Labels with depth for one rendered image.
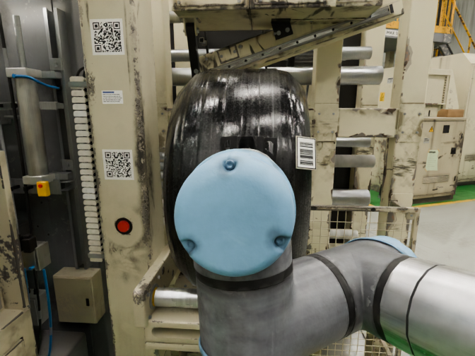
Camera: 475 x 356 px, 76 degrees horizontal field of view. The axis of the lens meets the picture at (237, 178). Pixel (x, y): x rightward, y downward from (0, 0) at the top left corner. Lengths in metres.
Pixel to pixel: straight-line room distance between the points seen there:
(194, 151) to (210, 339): 0.38
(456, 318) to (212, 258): 0.16
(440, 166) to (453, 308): 5.14
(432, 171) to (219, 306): 5.13
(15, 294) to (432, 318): 0.83
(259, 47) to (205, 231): 0.99
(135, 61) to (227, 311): 0.64
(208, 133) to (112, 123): 0.30
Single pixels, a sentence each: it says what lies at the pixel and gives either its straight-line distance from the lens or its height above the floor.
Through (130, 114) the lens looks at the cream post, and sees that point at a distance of 0.78.
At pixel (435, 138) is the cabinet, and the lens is 5.21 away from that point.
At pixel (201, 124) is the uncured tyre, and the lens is 0.58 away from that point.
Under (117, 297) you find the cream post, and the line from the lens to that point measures 0.95.
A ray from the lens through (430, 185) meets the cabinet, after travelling 5.33.
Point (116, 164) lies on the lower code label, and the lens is 0.80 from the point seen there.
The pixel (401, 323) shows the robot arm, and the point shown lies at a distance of 0.27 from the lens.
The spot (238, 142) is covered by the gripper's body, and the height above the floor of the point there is 1.32.
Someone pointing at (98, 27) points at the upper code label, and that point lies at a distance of 0.82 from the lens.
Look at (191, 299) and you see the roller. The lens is 0.79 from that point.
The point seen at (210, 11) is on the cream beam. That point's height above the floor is 1.64.
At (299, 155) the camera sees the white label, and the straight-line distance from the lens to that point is 0.56.
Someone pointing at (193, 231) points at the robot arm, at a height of 1.28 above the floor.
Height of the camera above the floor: 1.35
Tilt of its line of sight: 13 degrees down
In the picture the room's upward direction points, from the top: straight up
